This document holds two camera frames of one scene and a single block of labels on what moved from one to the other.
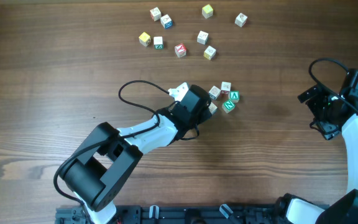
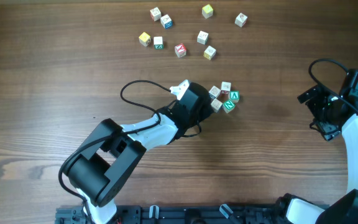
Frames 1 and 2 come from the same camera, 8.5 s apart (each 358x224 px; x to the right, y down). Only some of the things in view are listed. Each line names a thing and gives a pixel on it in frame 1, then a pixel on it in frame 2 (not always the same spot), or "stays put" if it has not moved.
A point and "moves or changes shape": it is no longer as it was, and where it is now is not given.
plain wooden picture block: [212, 107] moves or changes shape
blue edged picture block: [214, 93] stays put
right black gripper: [329, 129] stays put
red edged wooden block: [225, 88] stays put
